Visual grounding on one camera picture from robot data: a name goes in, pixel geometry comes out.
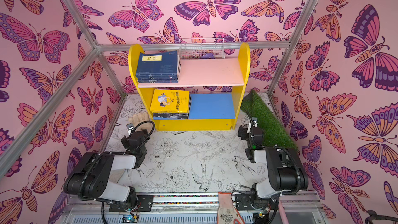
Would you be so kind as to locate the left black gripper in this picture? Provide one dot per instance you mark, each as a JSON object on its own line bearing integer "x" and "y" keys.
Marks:
{"x": 125, "y": 141}

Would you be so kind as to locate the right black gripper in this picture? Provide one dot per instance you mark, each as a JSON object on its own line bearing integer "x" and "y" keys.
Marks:
{"x": 249, "y": 128}

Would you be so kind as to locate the dark blue thread-bound book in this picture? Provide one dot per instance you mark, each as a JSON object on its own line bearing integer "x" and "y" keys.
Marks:
{"x": 156, "y": 80}

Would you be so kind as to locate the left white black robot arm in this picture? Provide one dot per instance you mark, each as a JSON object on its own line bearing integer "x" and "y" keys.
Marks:
{"x": 90, "y": 178}

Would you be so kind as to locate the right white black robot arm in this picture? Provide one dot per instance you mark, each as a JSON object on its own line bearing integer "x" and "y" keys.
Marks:
{"x": 285, "y": 172}

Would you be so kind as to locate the green artificial grass mat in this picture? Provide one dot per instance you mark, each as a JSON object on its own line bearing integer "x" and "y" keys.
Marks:
{"x": 274, "y": 132}

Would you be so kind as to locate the beige work glove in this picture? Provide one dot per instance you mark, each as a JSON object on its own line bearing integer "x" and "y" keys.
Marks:
{"x": 136, "y": 119}

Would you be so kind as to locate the yellow pink blue bookshelf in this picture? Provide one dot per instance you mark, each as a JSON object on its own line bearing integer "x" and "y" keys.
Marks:
{"x": 208, "y": 111}

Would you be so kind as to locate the green circuit board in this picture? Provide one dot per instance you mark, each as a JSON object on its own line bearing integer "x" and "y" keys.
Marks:
{"x": 130, "y": 219}

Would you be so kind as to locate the patterned red white glove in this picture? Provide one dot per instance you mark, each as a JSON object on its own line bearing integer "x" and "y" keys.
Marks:
{"x": 227, "y": 212}

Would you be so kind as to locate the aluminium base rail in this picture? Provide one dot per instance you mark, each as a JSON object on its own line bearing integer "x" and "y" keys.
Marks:
{"x": 195, "y": 208}

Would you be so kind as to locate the white wire basket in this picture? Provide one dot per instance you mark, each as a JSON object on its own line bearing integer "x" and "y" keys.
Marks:
{"x": 196, "y": 48}

